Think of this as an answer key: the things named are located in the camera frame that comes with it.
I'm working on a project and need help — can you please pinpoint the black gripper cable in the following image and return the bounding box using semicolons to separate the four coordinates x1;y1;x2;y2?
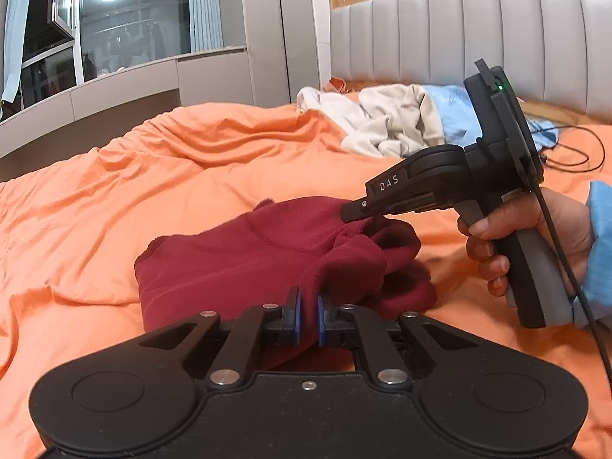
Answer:
526;172;612;374

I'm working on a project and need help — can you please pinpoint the orange blanket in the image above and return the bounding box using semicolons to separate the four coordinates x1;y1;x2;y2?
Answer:
0;93;612;459

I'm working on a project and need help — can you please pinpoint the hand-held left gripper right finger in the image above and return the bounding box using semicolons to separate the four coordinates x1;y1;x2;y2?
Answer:
316;294;479;388

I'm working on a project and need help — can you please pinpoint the light blue curtain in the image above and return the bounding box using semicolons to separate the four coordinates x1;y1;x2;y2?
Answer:
0;0;39;106
189;0;225;53

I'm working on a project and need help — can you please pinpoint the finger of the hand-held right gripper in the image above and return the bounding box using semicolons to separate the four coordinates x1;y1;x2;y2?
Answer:
340;165;451;223

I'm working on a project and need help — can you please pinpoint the cream garment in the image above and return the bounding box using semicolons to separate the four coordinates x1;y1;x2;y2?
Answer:
296;83;445;160

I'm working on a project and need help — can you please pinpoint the dark window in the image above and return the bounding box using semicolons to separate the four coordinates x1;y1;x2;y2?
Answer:
19;0;194;108

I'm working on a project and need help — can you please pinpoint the grey padded headboard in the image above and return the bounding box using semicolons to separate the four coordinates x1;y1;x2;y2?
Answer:
329;0;612;127

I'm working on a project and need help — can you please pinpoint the person's right forearm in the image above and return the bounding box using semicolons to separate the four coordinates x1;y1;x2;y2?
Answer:
571;182;612;330

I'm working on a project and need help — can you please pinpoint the dark red shirt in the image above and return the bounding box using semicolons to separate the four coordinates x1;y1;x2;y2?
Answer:
134;195;437;371

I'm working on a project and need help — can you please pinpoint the black cable loop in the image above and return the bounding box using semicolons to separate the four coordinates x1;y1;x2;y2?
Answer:
523;115;605;173

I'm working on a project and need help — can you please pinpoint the light blue garment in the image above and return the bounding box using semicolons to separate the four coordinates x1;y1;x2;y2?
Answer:
423;85;558;151

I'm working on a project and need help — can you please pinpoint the person's right hand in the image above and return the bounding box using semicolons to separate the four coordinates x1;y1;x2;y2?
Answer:
456;186;596;298

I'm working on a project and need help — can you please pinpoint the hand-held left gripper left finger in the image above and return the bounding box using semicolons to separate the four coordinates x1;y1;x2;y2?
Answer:
138;287;303;388

